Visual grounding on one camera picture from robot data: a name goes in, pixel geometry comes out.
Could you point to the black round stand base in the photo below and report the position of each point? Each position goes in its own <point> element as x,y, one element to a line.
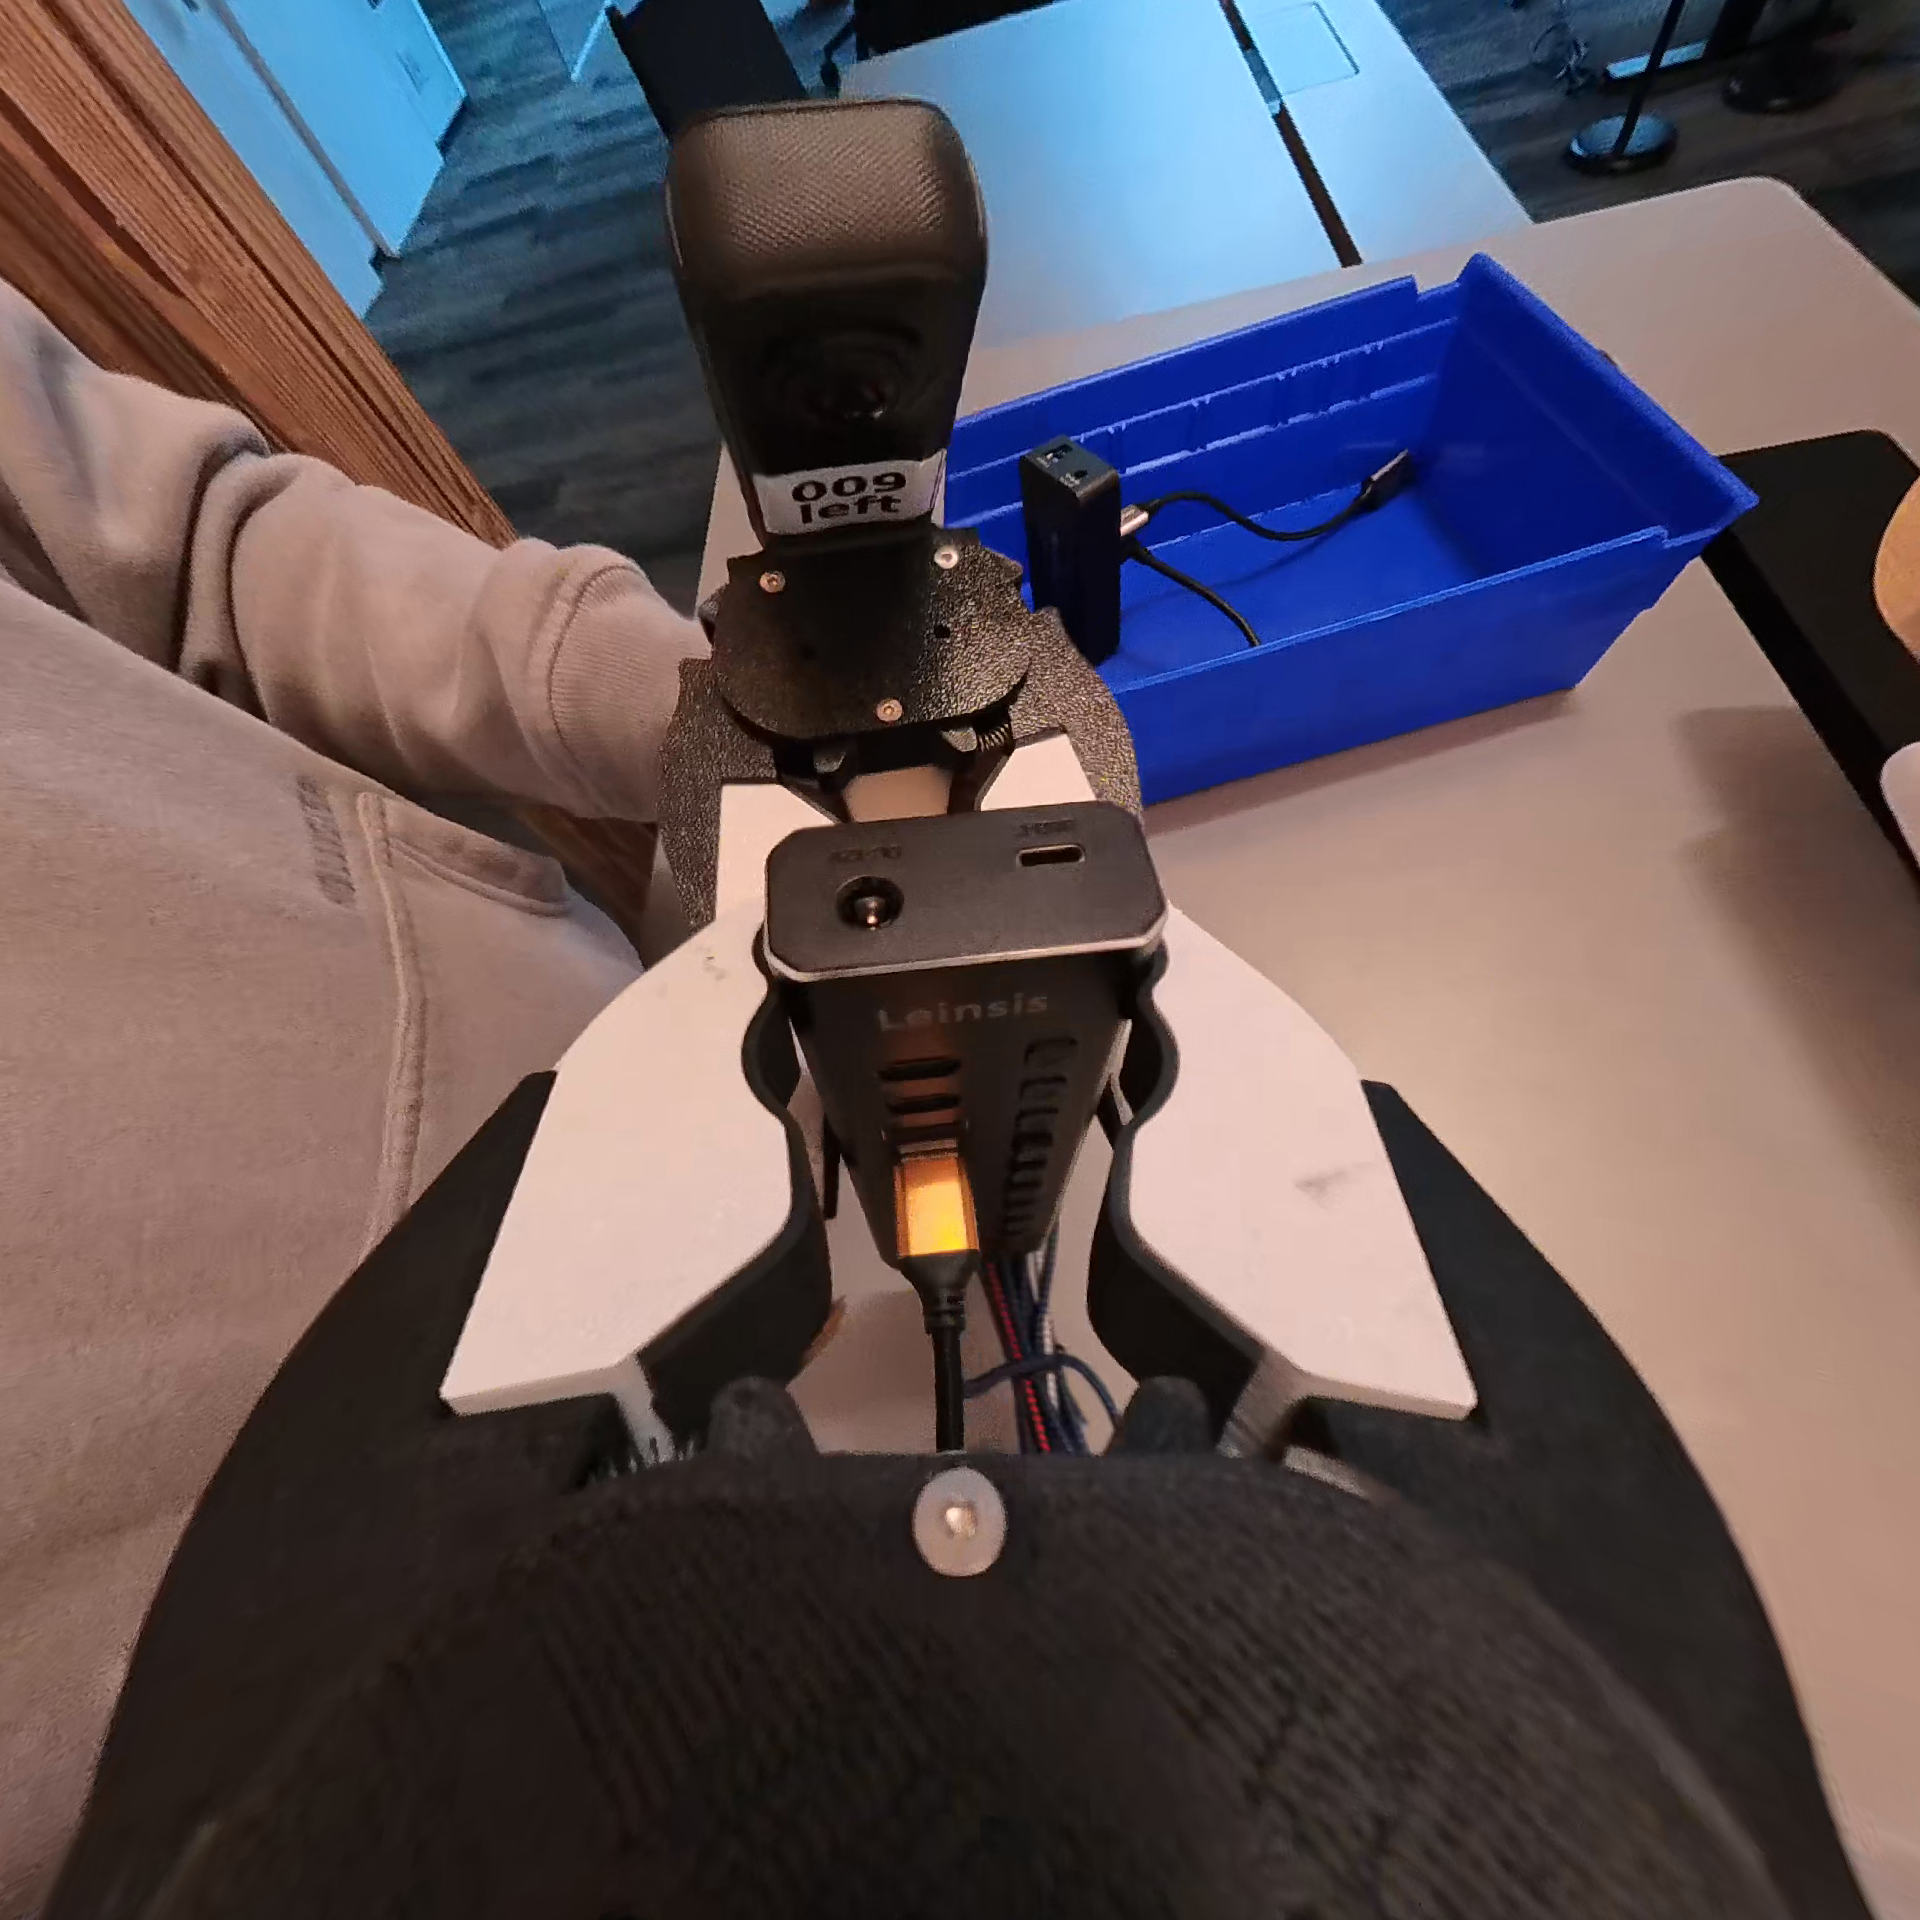
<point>1794,76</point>

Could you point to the person's left forearm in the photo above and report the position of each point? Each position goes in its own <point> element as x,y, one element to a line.
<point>372,599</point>

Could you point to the white cabinet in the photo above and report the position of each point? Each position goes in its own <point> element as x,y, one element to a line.
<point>282,107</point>

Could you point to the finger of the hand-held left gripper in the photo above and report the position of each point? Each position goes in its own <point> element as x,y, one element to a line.
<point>742,849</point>
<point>1052,781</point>

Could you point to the white table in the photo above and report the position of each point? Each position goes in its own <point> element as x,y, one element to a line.
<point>1113,167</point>
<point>1394,152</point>

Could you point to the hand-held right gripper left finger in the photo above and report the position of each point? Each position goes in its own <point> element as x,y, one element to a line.
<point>628,1199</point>

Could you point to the black pad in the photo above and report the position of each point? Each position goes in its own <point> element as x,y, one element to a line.
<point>1814,555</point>

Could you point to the glossy black USB hub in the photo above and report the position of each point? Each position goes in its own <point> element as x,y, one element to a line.
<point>1066,555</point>

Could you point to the blue plastic bin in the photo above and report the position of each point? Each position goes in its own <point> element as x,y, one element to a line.
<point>1498,373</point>

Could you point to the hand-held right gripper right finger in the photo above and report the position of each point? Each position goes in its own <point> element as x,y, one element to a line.
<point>1290,1213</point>

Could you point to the black office chair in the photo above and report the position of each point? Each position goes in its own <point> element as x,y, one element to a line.
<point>705,63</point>

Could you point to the silver-rimmed black USB hub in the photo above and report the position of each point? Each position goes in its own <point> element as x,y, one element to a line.
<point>962,903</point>

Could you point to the dark wooden beam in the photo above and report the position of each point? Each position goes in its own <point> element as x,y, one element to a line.
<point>153,179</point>

